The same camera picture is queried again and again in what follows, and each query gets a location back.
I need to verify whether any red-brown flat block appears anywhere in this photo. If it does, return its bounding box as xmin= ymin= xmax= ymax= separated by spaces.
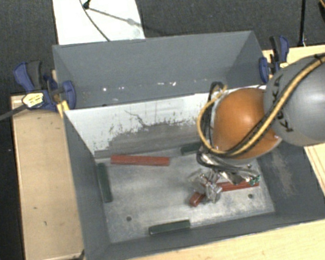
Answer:
xmin=187 ymin=190 xmax=207 ymax=208
xmin=217 ymin=177 xmax=261 ymax=193
xmin=109 ymin=147 xmax=171 ymax=175

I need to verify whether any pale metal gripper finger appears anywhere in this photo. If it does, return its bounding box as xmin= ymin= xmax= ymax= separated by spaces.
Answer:
xmin=188 ymin=172 xmax=213 ymax=191
xmin=203 ymin=181 xmax=224 ymax=205

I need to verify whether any grey metal bin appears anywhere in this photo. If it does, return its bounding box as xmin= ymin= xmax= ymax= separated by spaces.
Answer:
xmin=51 ymin=11 xmax=325 ymax=260

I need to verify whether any dark green flat block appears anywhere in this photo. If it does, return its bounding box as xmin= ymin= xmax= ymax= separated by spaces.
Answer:
xmin=147 ymin=219 xmax=193 ymax=237
xmin=178 ymin=141 xmax=204 ymax=157
xmin=96 ymin=162 xmax=114 ymax=205

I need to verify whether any pale wood board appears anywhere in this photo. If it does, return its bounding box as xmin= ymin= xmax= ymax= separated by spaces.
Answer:
xmin=3 ymin=88 xmax=87 ymax=260

